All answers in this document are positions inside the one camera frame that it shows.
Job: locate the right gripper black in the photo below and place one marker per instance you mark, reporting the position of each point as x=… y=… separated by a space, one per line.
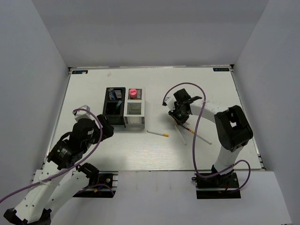
x=181 y=121

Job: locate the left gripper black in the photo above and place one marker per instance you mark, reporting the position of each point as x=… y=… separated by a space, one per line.
x=107 y=129

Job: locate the pale yellow white marker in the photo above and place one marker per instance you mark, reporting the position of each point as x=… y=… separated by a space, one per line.
x=180 y=135

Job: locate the yellow cap marker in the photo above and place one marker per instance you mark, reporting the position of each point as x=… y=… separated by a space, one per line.
x=202 y=138
x=157 y=133

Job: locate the green thin pen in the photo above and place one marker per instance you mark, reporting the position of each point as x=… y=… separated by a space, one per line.
x=118 y=106

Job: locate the blue white glue tube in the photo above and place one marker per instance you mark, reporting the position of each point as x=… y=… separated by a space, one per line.
x=111 y=93

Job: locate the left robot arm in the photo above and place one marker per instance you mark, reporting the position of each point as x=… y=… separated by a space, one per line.
x=63 y=175

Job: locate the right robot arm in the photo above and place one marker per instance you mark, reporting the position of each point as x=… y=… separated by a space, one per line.
x=233 y=128

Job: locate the black pen holder box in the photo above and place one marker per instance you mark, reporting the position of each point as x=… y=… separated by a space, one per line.
x=110 y=105

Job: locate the white pen holder box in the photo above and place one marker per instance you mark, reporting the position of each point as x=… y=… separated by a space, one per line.
x=134 y=110

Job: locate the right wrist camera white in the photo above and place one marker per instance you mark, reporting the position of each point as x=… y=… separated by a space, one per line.
x=170 y=103

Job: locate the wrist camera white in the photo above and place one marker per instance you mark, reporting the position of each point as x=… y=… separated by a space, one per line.
x=80 y=114
x=170 y=103

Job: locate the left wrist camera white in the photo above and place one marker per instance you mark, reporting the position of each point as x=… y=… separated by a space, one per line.
x=80 y=114

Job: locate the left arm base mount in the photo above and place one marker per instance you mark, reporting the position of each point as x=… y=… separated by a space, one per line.
x=101 y=184

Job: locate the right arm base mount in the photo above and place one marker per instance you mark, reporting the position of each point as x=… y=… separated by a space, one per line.
x=218 y=187

